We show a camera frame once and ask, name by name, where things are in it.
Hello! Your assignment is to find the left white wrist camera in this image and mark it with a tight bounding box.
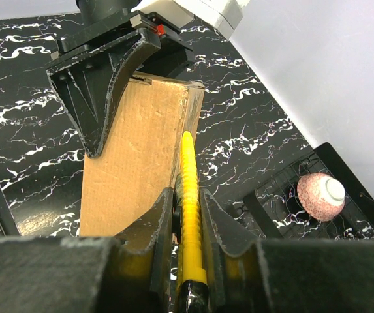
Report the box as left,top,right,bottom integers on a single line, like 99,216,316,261
131,0,249,39

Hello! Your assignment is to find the black wire dish rack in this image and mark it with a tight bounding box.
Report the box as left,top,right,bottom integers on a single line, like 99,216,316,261
243,143,374,240

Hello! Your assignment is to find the pink patterned bowl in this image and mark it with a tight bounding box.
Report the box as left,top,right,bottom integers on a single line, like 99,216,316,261
297,173,346,222

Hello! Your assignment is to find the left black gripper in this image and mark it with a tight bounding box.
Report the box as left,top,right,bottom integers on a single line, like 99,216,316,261
46,1,195,158

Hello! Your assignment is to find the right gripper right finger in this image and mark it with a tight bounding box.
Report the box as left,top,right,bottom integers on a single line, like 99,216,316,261
200,189,374,312

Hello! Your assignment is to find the brown cardboard express box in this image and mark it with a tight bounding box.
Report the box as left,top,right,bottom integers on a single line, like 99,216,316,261
79,74,205,237

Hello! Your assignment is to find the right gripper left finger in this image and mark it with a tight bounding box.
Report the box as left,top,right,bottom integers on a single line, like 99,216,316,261
0,188,174,312

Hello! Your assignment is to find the yellow black utility knife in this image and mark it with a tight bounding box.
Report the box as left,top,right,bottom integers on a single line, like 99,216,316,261
176,131,209,312

